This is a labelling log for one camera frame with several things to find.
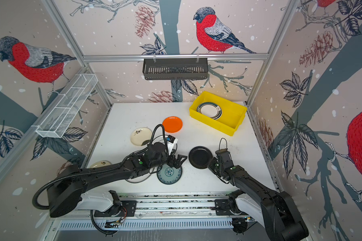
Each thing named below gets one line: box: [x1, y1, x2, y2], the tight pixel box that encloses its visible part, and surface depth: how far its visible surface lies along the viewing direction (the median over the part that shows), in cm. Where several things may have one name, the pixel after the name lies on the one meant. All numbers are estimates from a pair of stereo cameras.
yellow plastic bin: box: [189, 90, 248, 137], surface depth 114 cm
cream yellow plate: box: [89, 160, 113, 169], surface depth 90 cm
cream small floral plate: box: [130, 126, 153, 147], surface depth 103 cm
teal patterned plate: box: [156, 163, 183, 185], surface depth 85 cm
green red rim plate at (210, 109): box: [196, 101, 223, 120], surface depth 117 cm
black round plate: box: [188, 145, 213, 170], surface depth 93 cm
